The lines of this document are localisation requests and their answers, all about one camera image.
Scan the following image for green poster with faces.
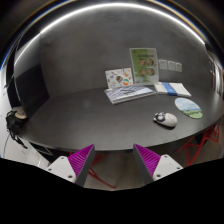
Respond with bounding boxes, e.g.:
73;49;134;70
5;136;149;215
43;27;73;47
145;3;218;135
130;48;159;85

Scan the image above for red metal chair frame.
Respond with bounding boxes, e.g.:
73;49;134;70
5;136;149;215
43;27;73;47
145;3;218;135
68;151;118;190

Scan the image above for red metal chair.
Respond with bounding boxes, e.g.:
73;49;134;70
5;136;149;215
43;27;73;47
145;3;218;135
177;123;220;166

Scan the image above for black monitor screen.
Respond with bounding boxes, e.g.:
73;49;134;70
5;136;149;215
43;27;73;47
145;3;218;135
14;64;50;118

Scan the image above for white blue folded cloth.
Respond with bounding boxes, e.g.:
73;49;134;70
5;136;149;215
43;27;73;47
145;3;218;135
154;82;191;97

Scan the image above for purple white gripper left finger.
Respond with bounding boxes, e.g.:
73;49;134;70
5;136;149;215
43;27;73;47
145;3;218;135
46;145;95;186

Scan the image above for white wall switch panel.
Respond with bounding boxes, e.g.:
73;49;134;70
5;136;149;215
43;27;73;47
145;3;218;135
159;59;182;72

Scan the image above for white grey computer mouse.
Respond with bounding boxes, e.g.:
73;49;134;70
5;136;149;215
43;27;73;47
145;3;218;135
153;112;178;128

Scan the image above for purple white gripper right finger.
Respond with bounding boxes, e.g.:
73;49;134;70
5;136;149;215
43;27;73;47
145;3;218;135
133;144;182;184

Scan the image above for oval landscape mouse pad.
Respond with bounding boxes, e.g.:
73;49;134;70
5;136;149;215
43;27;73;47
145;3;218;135
174;97;203;119

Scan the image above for white colourful sticker card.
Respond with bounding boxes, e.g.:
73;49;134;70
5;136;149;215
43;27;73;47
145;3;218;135
105;68;133;89

